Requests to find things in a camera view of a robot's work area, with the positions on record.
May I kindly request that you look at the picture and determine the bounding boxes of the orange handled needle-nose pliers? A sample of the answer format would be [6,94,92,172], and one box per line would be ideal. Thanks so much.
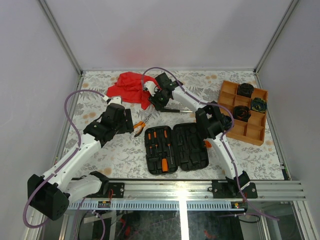
[133,114,152,138]

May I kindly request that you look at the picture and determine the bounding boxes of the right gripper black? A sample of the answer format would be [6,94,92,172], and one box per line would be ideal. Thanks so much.
[148,88,170,112]

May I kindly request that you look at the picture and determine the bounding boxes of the black orange rolled cloth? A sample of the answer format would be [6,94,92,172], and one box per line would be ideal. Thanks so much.
[232,105,251,122]

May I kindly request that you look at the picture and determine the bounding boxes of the orange handled tool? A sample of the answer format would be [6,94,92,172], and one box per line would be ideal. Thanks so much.
[161,158,169,173]

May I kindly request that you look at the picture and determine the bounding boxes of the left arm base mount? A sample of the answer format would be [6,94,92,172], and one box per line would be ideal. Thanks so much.
[86,182,125,200]

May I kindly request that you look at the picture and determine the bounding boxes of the small orange black screwdriver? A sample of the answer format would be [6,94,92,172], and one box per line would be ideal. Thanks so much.
[153,131,159,154]

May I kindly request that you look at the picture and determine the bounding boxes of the black plastic tool case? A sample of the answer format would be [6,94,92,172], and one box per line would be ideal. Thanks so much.
[144,122,209,176]

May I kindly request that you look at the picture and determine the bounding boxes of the wooden compartment tray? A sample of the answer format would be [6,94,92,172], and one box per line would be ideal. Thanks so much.
[218,80,268,146]

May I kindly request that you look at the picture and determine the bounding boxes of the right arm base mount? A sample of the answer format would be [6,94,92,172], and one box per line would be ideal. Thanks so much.
[211,180,258,199]

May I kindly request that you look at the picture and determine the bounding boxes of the dark rolled cloth top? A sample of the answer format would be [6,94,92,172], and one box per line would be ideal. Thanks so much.
[237,83,255,98]

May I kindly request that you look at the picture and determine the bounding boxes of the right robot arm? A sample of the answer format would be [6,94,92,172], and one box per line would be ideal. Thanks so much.
[141,72,251,198]

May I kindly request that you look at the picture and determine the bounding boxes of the steel claw hammer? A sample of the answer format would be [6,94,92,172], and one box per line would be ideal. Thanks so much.
[159,107,193,113]

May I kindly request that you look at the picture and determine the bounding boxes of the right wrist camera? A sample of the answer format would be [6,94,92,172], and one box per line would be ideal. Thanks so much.
[142,81,159,96]

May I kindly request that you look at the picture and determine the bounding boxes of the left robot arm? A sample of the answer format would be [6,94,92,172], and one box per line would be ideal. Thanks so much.
[27,103,134,221]

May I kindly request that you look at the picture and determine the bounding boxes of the red crumpled cloth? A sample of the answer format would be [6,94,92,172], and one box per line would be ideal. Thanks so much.
[106,71,151,110]

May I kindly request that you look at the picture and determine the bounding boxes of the blue green rolled cloth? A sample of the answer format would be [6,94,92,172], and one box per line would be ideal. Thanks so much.
[250,97,268,114]

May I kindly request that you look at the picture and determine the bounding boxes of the aluminium front rail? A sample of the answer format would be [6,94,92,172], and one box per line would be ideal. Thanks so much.
[37,179,307,201]

